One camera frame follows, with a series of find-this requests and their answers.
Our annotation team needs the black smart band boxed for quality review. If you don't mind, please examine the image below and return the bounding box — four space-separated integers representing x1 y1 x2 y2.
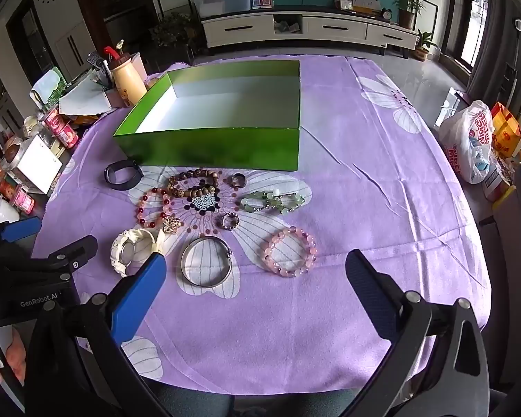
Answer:
104 161 144 190

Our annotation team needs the red bead bracelet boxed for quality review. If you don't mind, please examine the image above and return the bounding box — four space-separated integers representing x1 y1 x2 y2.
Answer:
134 186 174 229

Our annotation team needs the green cardboard box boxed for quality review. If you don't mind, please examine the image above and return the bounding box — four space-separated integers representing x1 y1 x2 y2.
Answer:
113 60 301 171

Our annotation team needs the pink bead bracelet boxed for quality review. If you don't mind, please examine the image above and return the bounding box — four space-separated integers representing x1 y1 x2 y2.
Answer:
264 227 320 275

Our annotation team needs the clear plastic storage box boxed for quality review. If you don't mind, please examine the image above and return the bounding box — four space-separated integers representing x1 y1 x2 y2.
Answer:
194 0 251 18

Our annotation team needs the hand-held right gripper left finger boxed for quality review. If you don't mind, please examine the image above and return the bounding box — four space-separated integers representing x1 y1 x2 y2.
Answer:
24 253 175 417

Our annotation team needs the brown wooden bead bracelet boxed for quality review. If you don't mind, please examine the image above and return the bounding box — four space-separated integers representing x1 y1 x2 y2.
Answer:
167 169 222 201

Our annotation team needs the pink can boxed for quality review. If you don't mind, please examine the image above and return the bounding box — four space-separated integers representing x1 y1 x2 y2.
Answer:
11 185 35 214
43 108 80 148

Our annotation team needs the green and white tissue pack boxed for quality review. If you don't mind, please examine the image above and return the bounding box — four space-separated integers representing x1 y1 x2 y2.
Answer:
30 67 68 109

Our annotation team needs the yellow bottle with brown lid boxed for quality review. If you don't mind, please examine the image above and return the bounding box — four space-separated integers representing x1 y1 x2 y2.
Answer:
110 54 148 107

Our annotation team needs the green jade bracelet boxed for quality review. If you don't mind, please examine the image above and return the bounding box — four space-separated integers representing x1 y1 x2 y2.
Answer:
241 189 307 215

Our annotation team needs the silver bangle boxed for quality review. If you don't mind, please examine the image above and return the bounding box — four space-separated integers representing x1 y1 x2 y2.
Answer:
180 236 234 288

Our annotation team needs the purple floral tablecloth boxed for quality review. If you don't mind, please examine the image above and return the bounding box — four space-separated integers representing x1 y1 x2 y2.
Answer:
30 56 492 394

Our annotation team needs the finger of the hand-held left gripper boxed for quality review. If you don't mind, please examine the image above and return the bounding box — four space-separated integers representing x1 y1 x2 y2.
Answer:
24 235 99 281
0 216 42 248

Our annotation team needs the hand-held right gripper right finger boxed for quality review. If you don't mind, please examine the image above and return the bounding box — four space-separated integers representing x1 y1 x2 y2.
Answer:
345 248 492 417

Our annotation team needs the small potted plant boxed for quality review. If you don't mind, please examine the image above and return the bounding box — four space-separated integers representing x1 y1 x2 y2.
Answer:
414 30 439 62

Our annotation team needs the tall potted plant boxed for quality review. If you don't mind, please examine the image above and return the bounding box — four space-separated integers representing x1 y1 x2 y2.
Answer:
393 0 424 30

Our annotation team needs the white cardboard box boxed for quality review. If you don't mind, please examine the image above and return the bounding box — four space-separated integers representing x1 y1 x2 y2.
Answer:
16 134 64 194

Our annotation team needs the dark leafy potted plant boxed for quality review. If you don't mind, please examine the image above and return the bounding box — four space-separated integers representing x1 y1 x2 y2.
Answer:
150 12 196 59

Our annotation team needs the white wristwatch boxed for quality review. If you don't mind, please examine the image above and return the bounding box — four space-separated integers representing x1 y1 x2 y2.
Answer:
110 228 168 278

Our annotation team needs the white plastic bag red print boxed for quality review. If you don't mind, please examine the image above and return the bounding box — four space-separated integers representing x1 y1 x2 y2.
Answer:
440 100 493 184

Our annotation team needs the white tv cabinet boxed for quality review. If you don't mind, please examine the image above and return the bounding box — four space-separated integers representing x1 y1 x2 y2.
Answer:
201 6 419 50

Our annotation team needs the yellow paper bag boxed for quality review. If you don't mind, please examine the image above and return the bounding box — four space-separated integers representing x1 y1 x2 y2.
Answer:
490 102 521 159

